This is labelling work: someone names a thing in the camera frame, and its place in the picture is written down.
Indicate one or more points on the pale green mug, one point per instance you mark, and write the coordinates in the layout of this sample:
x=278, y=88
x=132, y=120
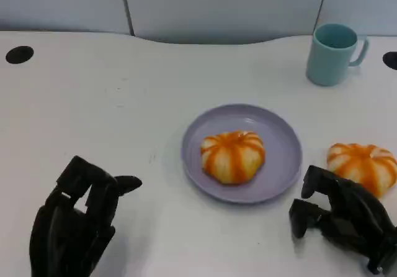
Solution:
x=325, y=62

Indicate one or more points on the lilac plate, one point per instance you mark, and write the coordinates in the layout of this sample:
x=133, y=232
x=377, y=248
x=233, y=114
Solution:
x=279, y=140

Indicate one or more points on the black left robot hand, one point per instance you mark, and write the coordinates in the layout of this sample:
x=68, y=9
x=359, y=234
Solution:
x=65, y=239

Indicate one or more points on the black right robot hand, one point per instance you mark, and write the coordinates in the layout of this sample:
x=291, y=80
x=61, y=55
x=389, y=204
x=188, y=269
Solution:
x=353, y=218

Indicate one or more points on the black table grommet hole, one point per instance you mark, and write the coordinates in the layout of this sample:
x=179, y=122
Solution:
x=390, y=60
x=19, y=55

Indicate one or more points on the orange and white bread roll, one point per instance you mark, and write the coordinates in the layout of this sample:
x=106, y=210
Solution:
x=363, y=165
x=232, y=159

